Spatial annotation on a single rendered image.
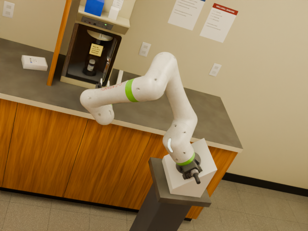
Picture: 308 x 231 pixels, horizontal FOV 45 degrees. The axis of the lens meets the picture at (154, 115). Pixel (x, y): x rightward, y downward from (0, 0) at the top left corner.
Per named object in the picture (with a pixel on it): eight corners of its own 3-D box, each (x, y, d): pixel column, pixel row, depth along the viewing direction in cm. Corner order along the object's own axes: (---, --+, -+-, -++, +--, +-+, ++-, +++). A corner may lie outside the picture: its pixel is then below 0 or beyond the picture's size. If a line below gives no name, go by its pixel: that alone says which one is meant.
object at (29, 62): (20, 59, 264) (21, 54, 262) (44, 62, 272) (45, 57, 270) (23, 68, 255) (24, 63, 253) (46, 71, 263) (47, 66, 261)
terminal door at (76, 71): (62, 75, 256) (76, 22, 235) (105, 86, 265) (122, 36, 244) (62, 76, 256) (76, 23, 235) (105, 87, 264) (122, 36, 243)
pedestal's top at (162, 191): (208, 207, 215) (211, 202, 213) (157, 202, 204) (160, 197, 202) (194, 167, 240) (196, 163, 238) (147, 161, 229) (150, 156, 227)
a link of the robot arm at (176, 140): (200, 144, 211) (187, 122, 200) (191, 167, 202) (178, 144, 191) (179, 144, 218) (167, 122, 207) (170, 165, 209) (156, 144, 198)
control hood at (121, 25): (75, 19, 234) (79, 3, 229) (124, 33, 243) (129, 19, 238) (74, 25, 225) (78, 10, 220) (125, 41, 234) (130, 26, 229)
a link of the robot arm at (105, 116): (101, 132, 208) (118, 123, 206) (88, 117, 202) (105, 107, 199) (102, 117, 220) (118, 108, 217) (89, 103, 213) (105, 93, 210)
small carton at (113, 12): (108, 14, 232) (111, 5, 229) (116, 17, 233) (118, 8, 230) (107, 17, 228) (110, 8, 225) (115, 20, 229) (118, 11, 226)
